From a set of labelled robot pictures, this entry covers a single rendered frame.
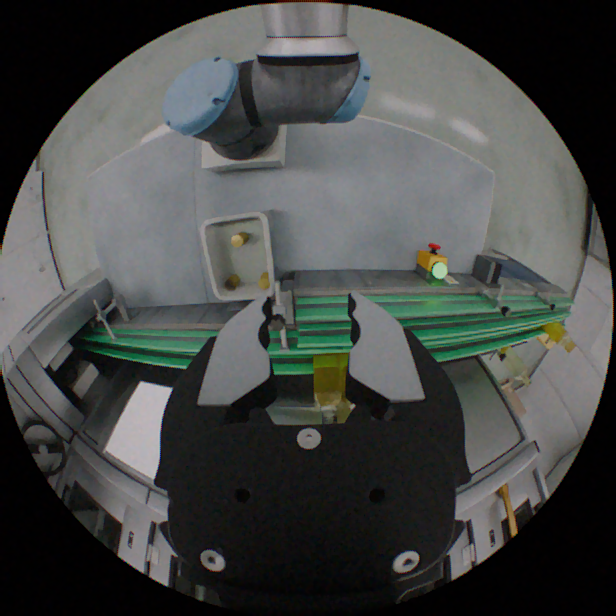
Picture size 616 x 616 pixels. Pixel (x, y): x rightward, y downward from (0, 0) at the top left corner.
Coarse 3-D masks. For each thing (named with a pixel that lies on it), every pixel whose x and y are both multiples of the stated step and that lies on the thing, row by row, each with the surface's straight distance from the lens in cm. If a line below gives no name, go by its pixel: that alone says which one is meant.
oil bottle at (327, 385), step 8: (320, 360) 46; (328, 360) 46; (336, 360) 46; (320, 368) 44; (328, 368) 44; (336, 368) 44; (320, 376) 43; (328, 376) 43; (336, 376) 43; (320, 384) 41; (328, 384) 41; (336, 384) 41; (320, 392) 40; (328, 392) 40; (336, 392) 40; (320, 400) 40; (328, 400) 40; (336, 400) 40; (320, 408) 41; (336, 408) 41
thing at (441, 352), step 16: (560, 320) 178; (496, 336) 91; (512, 336) 100; (528, 336) 111; (96, 352) 109; (112, 352) 96; (128, 352) 87; (144, 352) 81; (160, 352) 75; (176, 352) 70; (192, 352) 67; (432, 352) 65; (448, 352) 67; (464, 352) 71; (480, 352) 76; (288, 368) 52; (304, 368) 52
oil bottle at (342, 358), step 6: (342, 354) 47; (348, 354) 47; (342, 360) 46; (342, 366) 44; (342, 372) 43; (342, 378) 43; (342, 384) 42; (342, 390) 43; (342, 396) 43; (342, 402) 43; (348, 402) 41; (348, 408) 42
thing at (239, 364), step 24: (240, 312) 11; (264, 312) 11; (240, 336) 9; (264, 336) 10; (216, 360) 8; (240, 360) 8; (264, 360) 8; (216, 384) 8; (240, 384) 7; (264, 384) 7; (240, 408) 7; (264, 408) 8
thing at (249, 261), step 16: (208, 224) 51; (224, 224) 57; (240, 224) 55; (256, 224) 54; (208, 240) 53; (224, 240) 58; (256, 240) 55; (208, 256) 53; (224, 256) 59; (240, 256) 57; (256, 256) 56; (224, 272) 60; (240, 272) 59; (256, 272) 58; (272, 272) 49; (224, 288) 59; (240, 288) 58; (256, 288) 56; (272, 288) 51
